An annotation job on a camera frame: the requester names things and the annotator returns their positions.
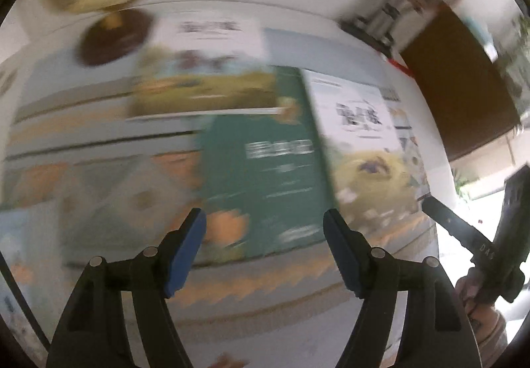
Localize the person's right forearm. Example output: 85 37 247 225
466 302 508 356

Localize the white rabbit picture book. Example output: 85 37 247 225
126 16 279 120

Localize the patterned pale blue table mat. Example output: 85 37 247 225
0 28 440 368

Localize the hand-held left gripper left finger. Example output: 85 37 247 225
45 208 208 368

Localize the teal tissue box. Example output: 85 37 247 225
464 16 498 58

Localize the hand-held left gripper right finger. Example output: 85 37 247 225
323 208 481 368

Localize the green potted plant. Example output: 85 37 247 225
453 169 481 203
499 16 530 103

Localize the red tassel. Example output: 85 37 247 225
387 57 415 79

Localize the person's right hand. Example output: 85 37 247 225
455 269 498 313

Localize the dark green flower book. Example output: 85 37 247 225
199 65 336 261

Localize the pale illustrated paperback book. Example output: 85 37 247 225
302 70 431 228

